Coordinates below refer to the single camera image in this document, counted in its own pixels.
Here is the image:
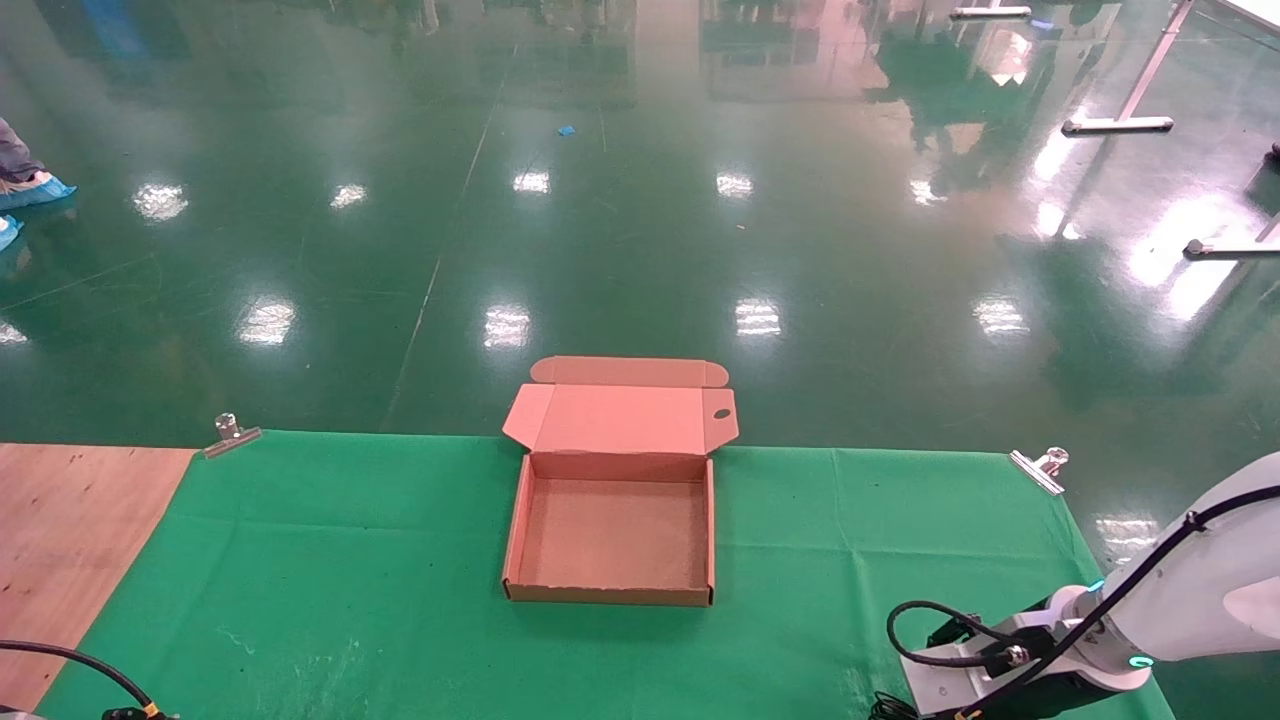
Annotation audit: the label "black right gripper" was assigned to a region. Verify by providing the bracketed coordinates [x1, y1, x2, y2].
[980, 672, 1166, 720]

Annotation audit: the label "open brown cardboard box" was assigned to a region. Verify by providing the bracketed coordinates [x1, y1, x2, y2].
[502, 357, 741, 608]

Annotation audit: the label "silver metal clamp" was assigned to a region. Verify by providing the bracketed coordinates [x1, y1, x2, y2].
[1010, 448, 1070, 497]
[205, 413, 263, 459]

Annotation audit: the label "grey stand foot black cap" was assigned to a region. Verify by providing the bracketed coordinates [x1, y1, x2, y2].
[1183, 213, 1280, 261]

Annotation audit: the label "grey metal stand with pole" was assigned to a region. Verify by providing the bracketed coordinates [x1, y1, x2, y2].
[1062, 0, 1197, 137]

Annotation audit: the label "white table top corner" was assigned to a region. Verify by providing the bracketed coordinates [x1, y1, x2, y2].
[1213, 0, 1280, 39]

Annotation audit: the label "green table cloth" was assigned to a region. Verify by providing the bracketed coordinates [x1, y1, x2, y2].
[35, 430, 1176, 720]

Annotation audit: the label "brown wooden board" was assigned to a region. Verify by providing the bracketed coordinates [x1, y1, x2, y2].
[0, 443, 198, 713]

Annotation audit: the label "person leg grey trousers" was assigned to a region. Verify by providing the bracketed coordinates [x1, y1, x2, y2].
[0, 118, 46, 186]

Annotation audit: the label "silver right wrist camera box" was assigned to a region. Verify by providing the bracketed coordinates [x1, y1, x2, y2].
[903, 598, 1101, 717]

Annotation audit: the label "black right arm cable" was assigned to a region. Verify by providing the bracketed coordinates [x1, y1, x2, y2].
[870, 485, 1280, 720]

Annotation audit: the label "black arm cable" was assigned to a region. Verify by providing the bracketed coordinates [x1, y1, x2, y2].
[0, 640, 179, 720]
[870, 485, 1280, 720]

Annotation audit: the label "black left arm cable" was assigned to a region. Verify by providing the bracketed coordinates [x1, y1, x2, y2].
[0, 640, 179, 720]

